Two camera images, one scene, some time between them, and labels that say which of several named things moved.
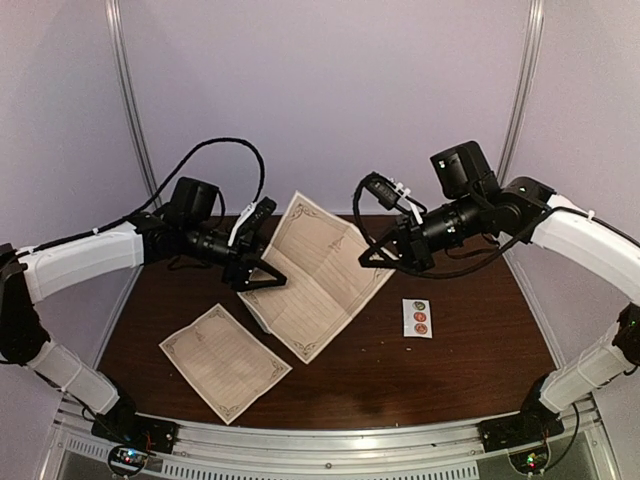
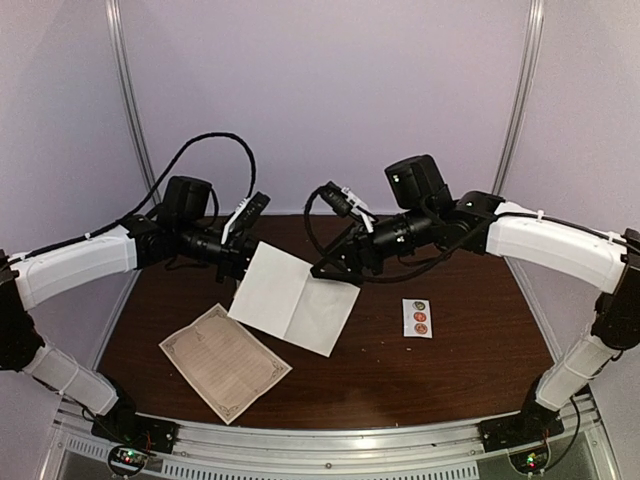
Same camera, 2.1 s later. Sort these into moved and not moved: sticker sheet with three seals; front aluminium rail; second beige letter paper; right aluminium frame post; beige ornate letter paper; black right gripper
Moved: beige ornate letter paper; black right gripper
Not moved: second beige letter paper; sticker sheet with three seals; front aluminium rail; right aluminium frame post
